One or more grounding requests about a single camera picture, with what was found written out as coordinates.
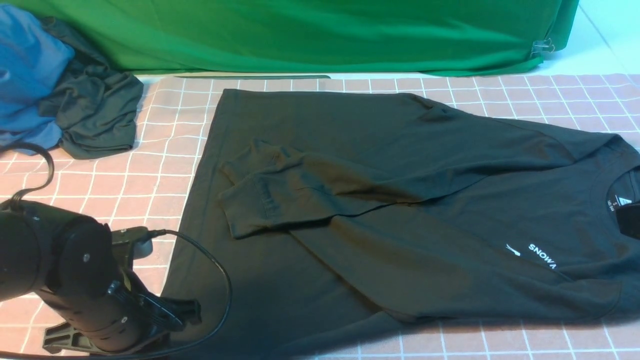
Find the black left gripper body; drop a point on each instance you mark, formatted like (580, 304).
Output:
(114, 320)

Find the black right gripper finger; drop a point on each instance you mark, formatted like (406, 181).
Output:
(628, 220)

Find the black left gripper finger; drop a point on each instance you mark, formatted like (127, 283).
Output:
(66, 337)
(171, 314)

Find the dark gray long-sleeve top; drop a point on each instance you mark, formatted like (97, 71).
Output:
(346, 215)

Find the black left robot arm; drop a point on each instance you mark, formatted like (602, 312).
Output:
(83, 270)

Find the pink checkered tablecloth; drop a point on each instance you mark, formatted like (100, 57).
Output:
(148, 186)

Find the metal binder clip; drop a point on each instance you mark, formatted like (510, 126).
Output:
(541, 47)

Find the dark gray crumpled garment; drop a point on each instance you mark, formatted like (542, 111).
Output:
(94, 104)

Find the blue crumpled garment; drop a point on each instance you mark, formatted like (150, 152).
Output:
(31, 63)

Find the green backdrop cloth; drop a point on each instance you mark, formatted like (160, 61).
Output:
(453, 38)

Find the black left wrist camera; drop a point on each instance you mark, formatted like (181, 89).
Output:
(129, 244)

